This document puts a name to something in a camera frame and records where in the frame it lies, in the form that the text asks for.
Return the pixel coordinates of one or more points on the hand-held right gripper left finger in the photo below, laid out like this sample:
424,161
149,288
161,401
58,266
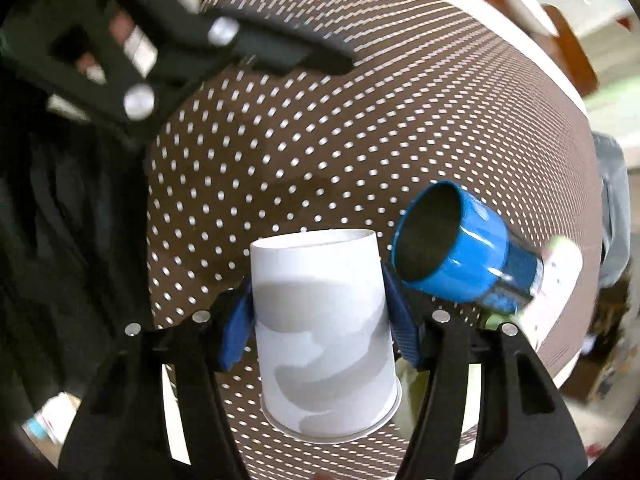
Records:
234,332

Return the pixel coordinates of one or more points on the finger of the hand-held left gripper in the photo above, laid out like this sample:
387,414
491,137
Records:
280,42

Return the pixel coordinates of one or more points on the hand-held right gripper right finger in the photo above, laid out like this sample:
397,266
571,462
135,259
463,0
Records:
406,322

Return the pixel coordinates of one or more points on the white paper cup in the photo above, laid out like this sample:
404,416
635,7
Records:
320,330

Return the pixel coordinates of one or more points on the blue metal cup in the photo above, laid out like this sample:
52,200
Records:
470,260

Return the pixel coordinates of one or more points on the brown dotted tablecloth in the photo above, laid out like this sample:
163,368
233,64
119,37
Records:
360,135

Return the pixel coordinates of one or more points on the white green packet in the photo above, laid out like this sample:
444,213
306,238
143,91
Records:
557,290

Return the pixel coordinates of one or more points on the dark cloth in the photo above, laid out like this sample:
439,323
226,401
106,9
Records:
65,240

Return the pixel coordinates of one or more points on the cardboard box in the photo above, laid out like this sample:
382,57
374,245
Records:
597,372

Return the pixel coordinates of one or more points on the grey cloth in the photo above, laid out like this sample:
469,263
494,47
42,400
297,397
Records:
614,210

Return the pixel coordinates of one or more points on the wooden chair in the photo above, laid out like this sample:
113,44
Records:
575,55

